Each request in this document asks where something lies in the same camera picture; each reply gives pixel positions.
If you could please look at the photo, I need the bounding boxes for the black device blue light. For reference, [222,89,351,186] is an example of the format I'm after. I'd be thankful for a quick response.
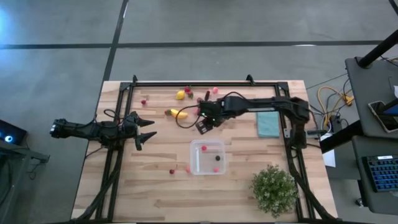
[0,119,28,146]

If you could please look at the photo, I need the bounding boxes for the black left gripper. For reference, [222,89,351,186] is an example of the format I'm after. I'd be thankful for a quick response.
[121,111,158,152]

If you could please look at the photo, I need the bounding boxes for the black aluminium table frame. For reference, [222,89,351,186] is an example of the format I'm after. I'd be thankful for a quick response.
[70,74,338,224]

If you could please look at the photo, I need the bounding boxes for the grey desk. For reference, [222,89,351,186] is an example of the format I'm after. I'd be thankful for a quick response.
[351,135,398,216]
[344,55,398,140]

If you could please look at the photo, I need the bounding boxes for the yellow power cable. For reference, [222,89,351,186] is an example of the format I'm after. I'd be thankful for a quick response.
[316,85,355,123]

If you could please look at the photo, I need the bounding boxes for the potted plant white flowers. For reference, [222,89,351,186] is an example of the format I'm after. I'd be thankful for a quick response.
[249,164,300,219]

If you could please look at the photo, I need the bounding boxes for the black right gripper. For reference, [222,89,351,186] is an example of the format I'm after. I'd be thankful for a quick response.
[195,98,231,136]

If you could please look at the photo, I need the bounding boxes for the clear plastic tupperware container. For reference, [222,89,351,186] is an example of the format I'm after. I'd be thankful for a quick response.
[189,139,227,176]

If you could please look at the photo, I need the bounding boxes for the smartphone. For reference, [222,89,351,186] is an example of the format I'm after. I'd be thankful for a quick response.
[368,100,393,133]

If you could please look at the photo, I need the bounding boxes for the folded teal cloth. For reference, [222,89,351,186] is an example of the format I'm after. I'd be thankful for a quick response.
[256,111,281,139]

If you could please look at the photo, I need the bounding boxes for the backlit keyboard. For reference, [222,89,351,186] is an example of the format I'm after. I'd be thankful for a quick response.
[361,154,398,193]

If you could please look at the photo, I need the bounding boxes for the tablet with blue screen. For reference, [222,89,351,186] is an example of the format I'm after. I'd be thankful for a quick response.
[381,98,398,118]

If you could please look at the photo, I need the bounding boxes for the grey metal stand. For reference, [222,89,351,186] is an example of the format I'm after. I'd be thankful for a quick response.
[0,139,50,224]

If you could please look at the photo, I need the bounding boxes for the black pole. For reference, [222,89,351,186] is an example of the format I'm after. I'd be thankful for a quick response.
[356,29,398,69]

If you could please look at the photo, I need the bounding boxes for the yellow banana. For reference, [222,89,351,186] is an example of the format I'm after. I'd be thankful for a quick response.
[170,108,189,120]

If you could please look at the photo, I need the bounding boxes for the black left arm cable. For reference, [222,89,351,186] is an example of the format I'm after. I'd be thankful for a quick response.
[103,108,125,125]

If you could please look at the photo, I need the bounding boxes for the white paper sheet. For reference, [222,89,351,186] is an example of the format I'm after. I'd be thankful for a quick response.
[321,133,337,168]

